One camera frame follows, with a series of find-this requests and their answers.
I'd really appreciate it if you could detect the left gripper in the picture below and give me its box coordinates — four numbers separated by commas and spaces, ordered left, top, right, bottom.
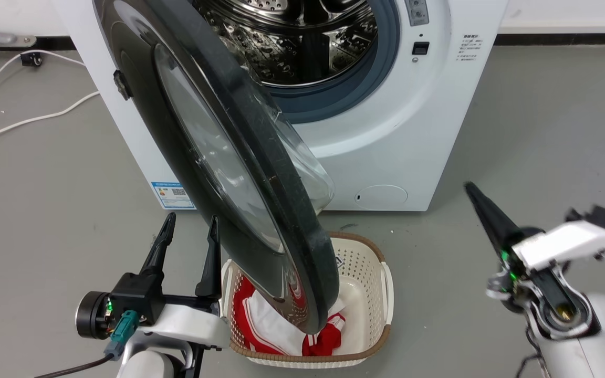
76, 212, 231, 350

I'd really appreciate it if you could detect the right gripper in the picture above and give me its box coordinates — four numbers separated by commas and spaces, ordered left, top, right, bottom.
464, 182, 605, 340

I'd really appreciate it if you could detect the dark round washing machine door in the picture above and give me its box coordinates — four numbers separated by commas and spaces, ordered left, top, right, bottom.
92, 0, 341, 335

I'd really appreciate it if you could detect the white front-load washing machine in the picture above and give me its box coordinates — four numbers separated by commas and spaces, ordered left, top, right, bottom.
53, 0, 508, 212

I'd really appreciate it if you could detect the blue-grey rubber door gasket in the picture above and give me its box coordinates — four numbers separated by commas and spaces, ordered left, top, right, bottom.
268, 0, 402, 124

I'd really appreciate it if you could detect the blue energy label sticker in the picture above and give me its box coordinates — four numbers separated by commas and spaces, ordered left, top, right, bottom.
151, 181, 196, 210

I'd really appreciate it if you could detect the red and white garment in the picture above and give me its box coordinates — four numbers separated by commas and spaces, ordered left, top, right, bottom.
233, 277, 346, 357

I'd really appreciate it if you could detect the round white filter cover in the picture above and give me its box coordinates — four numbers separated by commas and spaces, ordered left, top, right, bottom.
354, 184, 409, 211

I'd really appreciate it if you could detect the cream perforated laundry basket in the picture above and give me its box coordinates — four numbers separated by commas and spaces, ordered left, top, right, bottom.
221, 231, 395, 368

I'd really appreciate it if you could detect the printed text sticker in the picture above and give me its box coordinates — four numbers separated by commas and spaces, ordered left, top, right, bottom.
459, 34, 485, 62

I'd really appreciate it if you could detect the stainless steel washer drum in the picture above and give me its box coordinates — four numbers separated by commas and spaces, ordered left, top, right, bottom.
192, 0, 379, 88

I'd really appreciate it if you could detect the teal connector black cable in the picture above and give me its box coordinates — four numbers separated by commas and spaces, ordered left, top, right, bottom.
34, 310, 140, 378

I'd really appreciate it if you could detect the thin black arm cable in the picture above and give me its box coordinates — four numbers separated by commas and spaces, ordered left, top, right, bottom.
514, 324, 546, 378

